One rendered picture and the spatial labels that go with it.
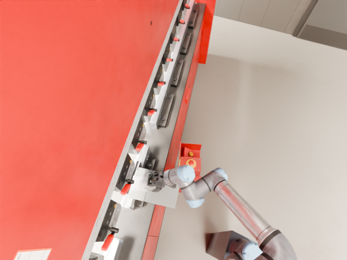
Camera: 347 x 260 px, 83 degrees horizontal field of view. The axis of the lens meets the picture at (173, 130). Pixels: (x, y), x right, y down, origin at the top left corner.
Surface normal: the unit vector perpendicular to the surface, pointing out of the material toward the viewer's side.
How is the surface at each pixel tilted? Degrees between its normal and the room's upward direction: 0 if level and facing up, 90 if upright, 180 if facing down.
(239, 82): 0
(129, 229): 0
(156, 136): 0
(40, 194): 90
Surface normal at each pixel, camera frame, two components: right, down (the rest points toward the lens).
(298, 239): -0.02, -0.48
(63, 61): 0.98, 0.18
